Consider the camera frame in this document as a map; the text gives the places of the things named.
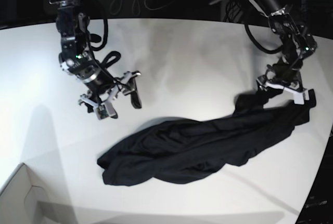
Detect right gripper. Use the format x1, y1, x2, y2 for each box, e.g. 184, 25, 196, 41
78, 70, 142, 113

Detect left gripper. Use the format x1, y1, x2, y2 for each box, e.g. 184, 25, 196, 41
257, 63, 307, 97

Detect black t-shirt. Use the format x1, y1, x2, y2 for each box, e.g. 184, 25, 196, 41
97, 89, 316, 186

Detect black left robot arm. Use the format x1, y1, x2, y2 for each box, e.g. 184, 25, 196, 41
244, 0, 317, 99

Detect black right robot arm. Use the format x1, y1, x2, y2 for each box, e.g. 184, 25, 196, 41
49, 0, 142, 120

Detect white cardboard box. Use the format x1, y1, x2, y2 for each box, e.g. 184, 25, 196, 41
1, 164, 49, 224

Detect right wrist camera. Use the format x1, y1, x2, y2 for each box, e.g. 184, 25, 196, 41
94, 102, 118, 120

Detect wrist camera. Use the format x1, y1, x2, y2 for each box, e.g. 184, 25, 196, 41
94, 102, 118, 120
292, 89, 310, 105

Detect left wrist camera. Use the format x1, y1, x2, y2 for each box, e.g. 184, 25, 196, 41
292, 89, 310, 105

